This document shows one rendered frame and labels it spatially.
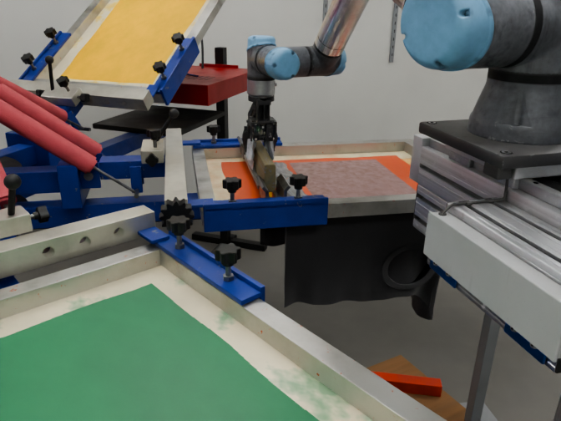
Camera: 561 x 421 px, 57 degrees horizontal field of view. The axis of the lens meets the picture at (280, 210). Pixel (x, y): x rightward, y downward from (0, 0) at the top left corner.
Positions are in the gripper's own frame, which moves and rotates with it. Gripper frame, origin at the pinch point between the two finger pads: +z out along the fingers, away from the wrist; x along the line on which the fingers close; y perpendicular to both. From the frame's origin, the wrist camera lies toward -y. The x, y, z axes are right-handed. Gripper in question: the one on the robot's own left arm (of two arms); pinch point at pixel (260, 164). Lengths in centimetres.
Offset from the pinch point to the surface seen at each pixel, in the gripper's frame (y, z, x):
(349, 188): 9.9, 5.3, 24.3
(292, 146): -25.3, 2.2, 15.4
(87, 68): -72, -18, -55
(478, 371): 13, 75, 76
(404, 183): 8.1, 5.3, 41.9
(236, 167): -14.4, 5.4, -5.1
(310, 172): -6.0, 5.3, 17.1
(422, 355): -29, 101, 78
